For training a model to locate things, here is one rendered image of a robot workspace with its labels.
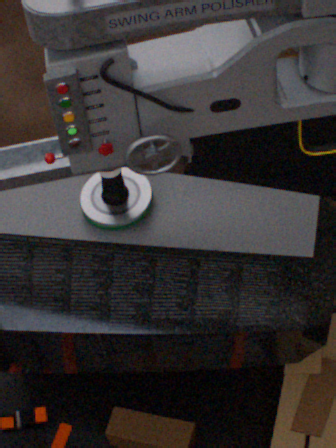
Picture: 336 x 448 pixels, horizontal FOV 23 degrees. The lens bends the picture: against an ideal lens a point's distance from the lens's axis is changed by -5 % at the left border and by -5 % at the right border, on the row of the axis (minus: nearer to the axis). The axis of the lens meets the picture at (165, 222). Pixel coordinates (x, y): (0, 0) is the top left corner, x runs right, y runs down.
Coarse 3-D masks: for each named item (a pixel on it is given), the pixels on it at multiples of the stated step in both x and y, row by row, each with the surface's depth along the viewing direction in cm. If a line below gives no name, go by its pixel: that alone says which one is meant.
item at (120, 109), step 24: (48, 48) 193; (96, 48) 190; (120, 48) 190; (48, 72) 191; (96, 72) 193; (120, 72) 195; (96, 96) 200; (120, 96) 202; (120, 120) 208; (96, 144) 214; (120, 144) 215; (72, 168) 220; (96, 168) 221
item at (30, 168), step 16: (32, 144) 232; (48, 144) 233; (192, 144) 228; (0, 160) 234; (16, 160) 234; (32, 160) 234; (64, 160) 233; (144, 160) 230; (0, 176) 231; (16, 176) 225; (32, 176) 226; (48, 176) 227; (64, 176) 229
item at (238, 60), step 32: (192, 32) 213; (224, 32) 205; (256, 32) 196; (288, 32) 194; (320, 32) 195; (160, 64) 207; (192, 64) 205; (224, 64) 202; (256, 64) 201; (288, 64) 225; (160, 96) 205; (192, 96) 207; (224, 96) 209; (256, 96) 211; (288, 96) 217; (320, 96) 216; (160, 128) 215; (192, 128) 217; (224, 128) 219
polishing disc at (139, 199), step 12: (96, 180) 252; (132, 180) 251; (144, 180) 251; (84, 192) 250; (96, 192) 250; (132, 192) 248; (144, 192) 248; (84, 204) 247; (96, 204) 247; (132, 204) 246; (144, 204) 245; (96, 216) 244; (108, 216) 244; (120, 216) 244; (132, 216) 243
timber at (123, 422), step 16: (112, 416) 283; (128, 416) 282; (144, 416) 282; (160, 416) 281; (112, 432) 279; (128, 432) 278; (144, 432) 278; (160, 432) 277; (176, 432) 277; (192, 432) 277
